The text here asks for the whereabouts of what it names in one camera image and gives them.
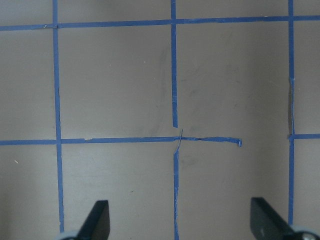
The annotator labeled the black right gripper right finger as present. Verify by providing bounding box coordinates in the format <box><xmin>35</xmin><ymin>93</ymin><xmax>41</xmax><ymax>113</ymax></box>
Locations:
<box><xmin>250</xmin><ymin>197</ymin><xmax>297</xmax><ymax>240</ymax></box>

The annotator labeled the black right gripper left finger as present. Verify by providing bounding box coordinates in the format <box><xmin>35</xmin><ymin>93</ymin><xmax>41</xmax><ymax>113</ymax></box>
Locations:
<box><xmin>75</xmin><ymin>200</ymin><xmax>111</xmax><ymax>240</ymax></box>

